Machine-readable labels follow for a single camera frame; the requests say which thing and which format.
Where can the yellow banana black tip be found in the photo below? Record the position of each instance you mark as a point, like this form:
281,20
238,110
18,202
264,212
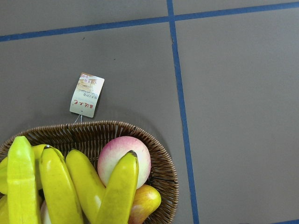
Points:
120,191

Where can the greenish yellow banana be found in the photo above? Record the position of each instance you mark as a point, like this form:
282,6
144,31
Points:
22,196

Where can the brown wicker basket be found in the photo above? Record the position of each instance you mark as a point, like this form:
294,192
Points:
90,137

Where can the pink white peach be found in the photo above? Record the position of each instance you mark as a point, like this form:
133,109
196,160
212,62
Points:
118,147

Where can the paper price tag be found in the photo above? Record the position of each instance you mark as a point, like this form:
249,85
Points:
86,95

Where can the yellow red mango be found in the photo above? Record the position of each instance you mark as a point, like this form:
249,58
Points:
147,200

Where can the yellow starfruit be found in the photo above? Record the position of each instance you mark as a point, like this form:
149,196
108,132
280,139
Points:
38,149

